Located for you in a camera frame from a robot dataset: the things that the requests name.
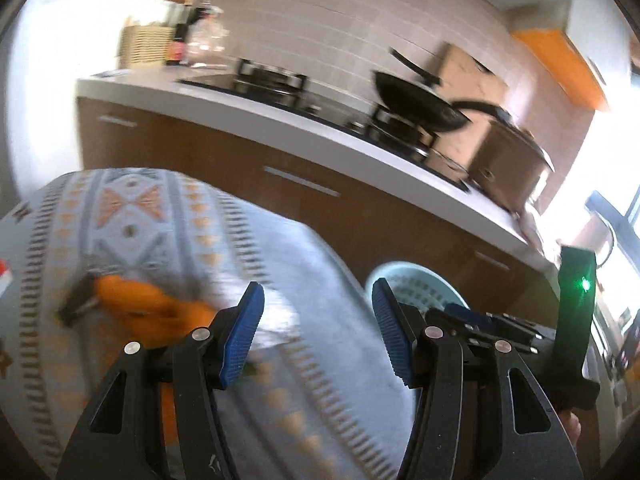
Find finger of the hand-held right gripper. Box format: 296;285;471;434
425;302;557;357

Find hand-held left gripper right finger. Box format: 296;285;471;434
371;277;584;480

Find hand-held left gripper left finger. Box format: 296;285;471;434
57;281;266;480

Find light blue plastic basket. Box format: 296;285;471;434
364;261;469;322

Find orange snack packet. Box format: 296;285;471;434
94;276;219;352

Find white crumpled cloth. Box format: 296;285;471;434
517;209;552;257

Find patterned blue tablecloth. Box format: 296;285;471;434
0;167;422;480

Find small dark metal piece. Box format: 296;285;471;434
55;274;102;324

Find brown rice cooker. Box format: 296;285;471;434
467;117;556;212

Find wooden kitchen cabinets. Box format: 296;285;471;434
75;94;557;306

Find black burner grate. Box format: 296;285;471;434
362;107;437;157
234;58;308;97

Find white kitchen countertop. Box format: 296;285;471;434
75;66;553;267

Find black wok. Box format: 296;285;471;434
372;70;508;134

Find black glass gas hob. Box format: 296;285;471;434
179;57;472;192

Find wooden cutting board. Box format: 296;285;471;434
434;42;509;172

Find dark sauce bottle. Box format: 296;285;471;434
165;0;194;67

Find clear plastic bag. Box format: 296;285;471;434
187;6;232;64

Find beige slotted utensil basket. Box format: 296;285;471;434
118;22;179;69

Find orange wall cabinet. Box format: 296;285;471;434
509;27;611;112

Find black pan with long handle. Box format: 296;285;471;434
388;47;444;87

